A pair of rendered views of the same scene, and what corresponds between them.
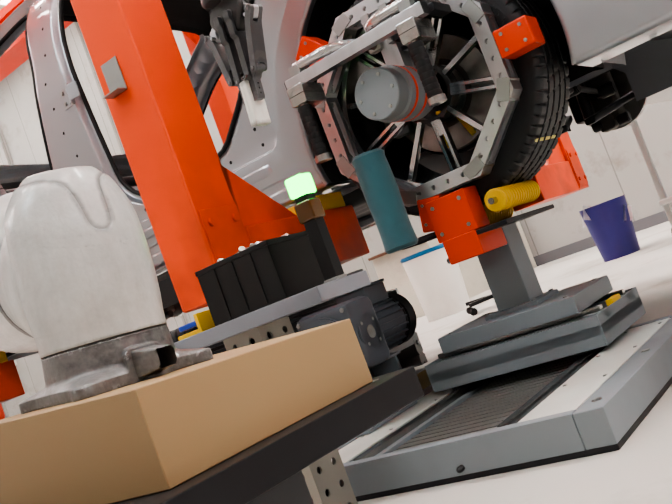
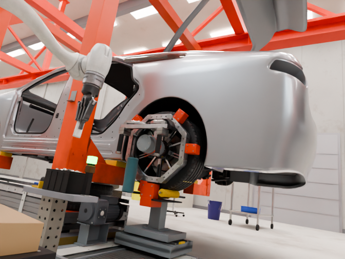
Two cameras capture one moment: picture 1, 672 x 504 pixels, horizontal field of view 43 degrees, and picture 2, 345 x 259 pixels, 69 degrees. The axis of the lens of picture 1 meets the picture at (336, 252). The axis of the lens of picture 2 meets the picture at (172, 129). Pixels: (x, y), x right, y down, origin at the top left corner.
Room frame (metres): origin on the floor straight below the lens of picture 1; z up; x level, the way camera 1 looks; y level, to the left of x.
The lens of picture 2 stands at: (0.18, -0.29, 0.54)
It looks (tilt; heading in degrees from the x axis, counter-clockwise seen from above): 13 degrees up; 356
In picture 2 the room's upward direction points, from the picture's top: 8 degrees clockwise
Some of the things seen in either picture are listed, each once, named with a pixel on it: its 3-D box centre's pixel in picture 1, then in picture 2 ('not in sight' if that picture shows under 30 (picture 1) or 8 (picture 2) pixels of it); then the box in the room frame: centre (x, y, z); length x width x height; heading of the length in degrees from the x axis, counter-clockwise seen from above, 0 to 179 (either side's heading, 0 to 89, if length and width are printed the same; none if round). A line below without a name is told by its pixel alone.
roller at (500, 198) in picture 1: (513, 195); (169, 193); (2.18, -0.48, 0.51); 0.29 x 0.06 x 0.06; 145
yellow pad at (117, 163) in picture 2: (313, 208); (115, 164); (2.57, 0.02, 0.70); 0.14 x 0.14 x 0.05; 55
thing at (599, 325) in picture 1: (535, 339); (154, 241); (2.31, -0.42, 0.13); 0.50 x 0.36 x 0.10; 55
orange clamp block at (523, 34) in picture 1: (518, 37); (192, 149); (2.00, -0.59, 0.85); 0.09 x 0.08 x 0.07; 55
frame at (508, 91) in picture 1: (410, 93); (156, 147); (2.17, -0.33, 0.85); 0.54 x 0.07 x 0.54; 55
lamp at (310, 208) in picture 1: (309, 210); (90, 169); (1.59, 0.02, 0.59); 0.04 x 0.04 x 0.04; 55
